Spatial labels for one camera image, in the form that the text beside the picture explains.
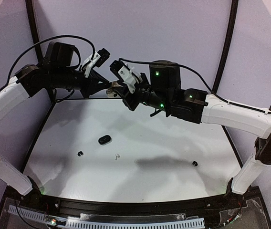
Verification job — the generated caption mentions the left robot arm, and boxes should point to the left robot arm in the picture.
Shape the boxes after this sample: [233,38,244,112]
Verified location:
[0,42,111,196]

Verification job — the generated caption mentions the white earbud charging case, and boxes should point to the white earbud charging case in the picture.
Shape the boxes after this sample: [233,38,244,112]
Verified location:
[106,81,119,98]

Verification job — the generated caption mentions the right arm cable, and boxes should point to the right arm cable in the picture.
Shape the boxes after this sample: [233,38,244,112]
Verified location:
[118,58,271,148]

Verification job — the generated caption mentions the left black frame post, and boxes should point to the left black frame post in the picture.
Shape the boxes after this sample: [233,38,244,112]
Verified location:
[25,0,57,103]

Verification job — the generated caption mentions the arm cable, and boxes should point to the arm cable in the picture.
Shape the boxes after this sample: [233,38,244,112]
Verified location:
[118,58,271,148]
[6,35,97,101]

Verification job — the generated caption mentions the black front frame rail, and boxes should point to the black front frame rail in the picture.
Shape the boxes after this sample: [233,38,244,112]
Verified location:
[42,195,229,216]

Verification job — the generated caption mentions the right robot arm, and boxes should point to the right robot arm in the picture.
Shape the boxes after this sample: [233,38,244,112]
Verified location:
[110,58,271,195]

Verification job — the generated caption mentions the black earbud charging case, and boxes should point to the black earbud charging case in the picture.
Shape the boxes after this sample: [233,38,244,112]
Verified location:
[98,135,112,145]

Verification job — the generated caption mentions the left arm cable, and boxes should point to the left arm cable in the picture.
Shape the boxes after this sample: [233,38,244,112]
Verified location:
[6,35,97,101]

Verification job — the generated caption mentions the white slotted cable duct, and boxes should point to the white slotted cable duct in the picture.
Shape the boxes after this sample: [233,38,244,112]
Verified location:
[5,205,205,229]

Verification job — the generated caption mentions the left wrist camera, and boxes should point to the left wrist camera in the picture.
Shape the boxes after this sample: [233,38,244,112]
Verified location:
[95,48,110,68]

